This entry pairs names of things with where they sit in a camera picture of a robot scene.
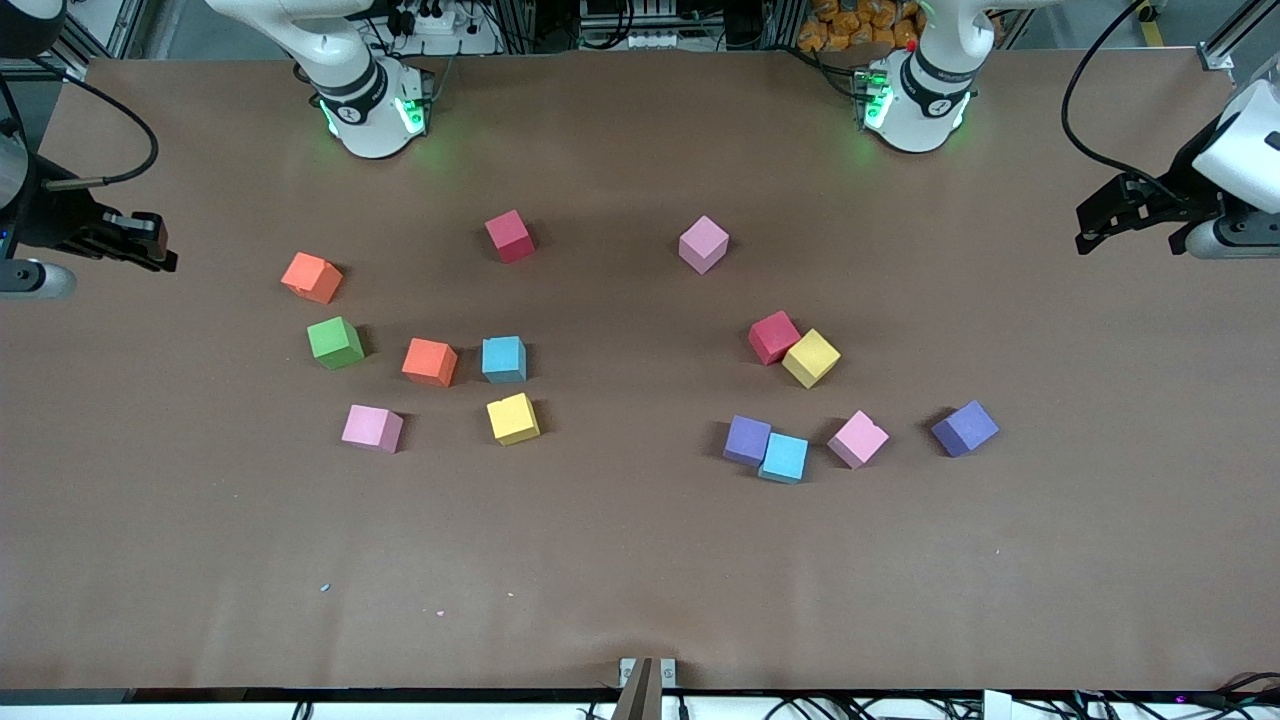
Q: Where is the green foam cube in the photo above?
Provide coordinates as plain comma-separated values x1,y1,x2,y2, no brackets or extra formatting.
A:
306,316,366,371

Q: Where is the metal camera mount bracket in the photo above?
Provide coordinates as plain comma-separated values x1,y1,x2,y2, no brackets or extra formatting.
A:
618,657,678,720

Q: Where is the paper table cover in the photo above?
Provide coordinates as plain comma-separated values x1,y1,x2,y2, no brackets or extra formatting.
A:
0,50,1280,693

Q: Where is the orange foam cube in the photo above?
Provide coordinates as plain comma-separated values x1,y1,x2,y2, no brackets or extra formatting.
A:
280,251,344,305
401,337,460,388

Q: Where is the purple foam cube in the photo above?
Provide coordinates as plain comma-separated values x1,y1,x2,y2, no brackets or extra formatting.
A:
723,414,773,468
931,400,1001,459

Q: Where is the pink foam cube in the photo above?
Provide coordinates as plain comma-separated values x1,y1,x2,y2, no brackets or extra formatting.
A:
341,404,405,454
678,215,731,276
827,410,891,471

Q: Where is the pile of orange objects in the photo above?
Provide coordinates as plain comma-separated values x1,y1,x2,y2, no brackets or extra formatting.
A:
797,0,921,53

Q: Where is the red foam cube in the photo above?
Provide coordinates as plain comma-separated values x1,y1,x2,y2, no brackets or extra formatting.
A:
484,209,537,265
747,310,803,367

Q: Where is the yellow foam cube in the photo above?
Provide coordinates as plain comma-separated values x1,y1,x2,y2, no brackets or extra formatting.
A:
781,328,842,390
486,392,542,447

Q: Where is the blue foam cube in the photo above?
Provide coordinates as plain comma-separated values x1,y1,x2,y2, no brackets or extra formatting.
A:
757,432,810,486
481,335,528,385

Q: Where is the white power strip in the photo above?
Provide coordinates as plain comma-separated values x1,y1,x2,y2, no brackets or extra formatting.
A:
385,0,501,56

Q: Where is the white equipment box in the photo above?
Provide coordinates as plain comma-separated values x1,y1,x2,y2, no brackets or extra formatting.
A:
578,0,691,51

